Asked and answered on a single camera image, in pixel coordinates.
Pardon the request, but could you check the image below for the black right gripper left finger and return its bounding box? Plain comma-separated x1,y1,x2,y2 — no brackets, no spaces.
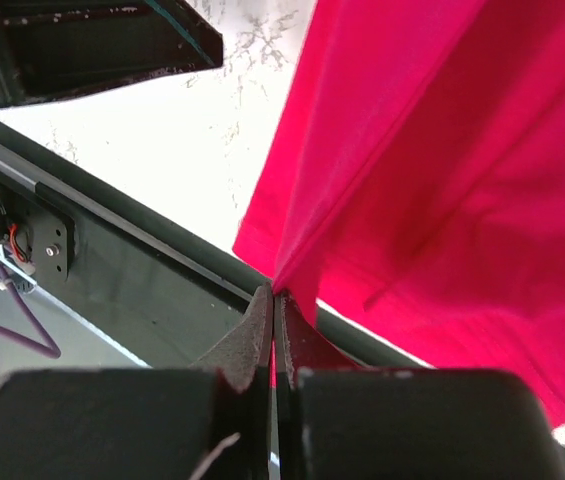
0,284,273,479

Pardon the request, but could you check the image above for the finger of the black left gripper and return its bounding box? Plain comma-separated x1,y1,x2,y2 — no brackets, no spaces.
0,1,224,109

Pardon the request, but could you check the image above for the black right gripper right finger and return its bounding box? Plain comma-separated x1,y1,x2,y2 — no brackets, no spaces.
273,293,565,479

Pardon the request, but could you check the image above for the magenta t shirt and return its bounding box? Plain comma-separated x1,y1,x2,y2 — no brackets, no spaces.
233,1,565,426

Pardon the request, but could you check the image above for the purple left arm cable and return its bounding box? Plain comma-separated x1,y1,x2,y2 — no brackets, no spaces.
0,259,62,359

